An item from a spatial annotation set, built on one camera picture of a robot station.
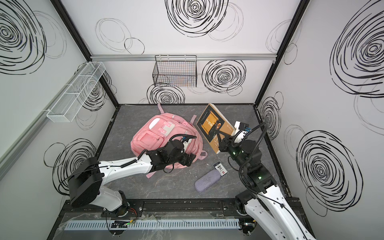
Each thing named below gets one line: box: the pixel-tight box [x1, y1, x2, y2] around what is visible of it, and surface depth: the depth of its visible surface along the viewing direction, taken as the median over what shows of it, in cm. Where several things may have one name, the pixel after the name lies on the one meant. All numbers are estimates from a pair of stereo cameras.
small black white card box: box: [212, 160, 228, 177], surface depth 88 cm
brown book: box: [196, 103, 236, 154], surface depth 71 cm
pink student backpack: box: [130, 103, 208, 164], surface depth 98 cm
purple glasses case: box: [194, 169, 221, 193], surface depth 82 cm
